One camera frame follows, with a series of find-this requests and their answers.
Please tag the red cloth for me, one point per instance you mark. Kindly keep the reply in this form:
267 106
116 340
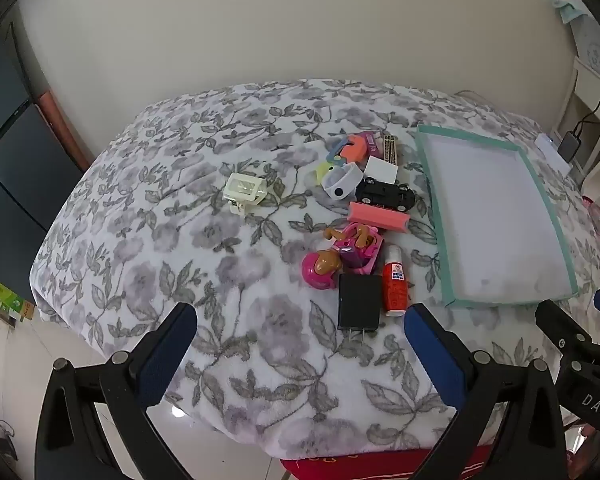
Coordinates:
380 467

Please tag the pink toy scooter with doll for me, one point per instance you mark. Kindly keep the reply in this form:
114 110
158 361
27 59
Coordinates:
357 252

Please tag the white tray with green rim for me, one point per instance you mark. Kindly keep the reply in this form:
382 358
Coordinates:
495 220

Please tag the teal cloth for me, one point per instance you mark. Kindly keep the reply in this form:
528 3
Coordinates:
566 10

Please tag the black toy car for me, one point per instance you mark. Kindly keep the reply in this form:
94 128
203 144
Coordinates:
385 194

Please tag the pink rectangular block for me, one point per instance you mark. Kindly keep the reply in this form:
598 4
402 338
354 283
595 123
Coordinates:
377 216

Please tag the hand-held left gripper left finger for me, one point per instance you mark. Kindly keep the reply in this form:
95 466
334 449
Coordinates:
165 355

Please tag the cream plastic hair clip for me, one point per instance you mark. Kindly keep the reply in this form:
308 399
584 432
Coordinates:
245 190

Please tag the floral grey white blanket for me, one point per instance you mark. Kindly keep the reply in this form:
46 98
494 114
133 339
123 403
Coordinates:
180 240

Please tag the black power bank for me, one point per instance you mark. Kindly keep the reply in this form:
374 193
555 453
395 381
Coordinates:
570 146

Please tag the white desk shelf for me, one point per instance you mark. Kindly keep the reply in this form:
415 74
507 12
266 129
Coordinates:
587 90

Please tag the small white box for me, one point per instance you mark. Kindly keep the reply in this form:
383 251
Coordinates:
380 169

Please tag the green carton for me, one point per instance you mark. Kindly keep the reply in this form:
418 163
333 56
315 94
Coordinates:
0 292

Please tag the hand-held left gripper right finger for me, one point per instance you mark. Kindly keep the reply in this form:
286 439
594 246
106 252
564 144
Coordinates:
432 355

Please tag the dark glass cabinet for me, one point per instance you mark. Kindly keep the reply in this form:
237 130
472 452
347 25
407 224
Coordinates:
10 160

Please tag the yellow toy key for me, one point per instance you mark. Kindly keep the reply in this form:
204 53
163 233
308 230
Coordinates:
325 170

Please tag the reddish brown wooden post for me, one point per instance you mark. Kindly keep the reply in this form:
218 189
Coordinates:
55 120

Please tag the white smartwatch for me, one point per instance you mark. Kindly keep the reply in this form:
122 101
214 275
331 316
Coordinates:
348 180

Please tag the white charger block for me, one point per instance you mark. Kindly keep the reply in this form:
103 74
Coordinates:
550 150

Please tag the black charger adapter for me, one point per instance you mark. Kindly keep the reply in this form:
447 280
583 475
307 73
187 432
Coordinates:
360 302

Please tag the red glue bottle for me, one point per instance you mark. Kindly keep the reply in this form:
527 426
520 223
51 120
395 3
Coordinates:
395 285

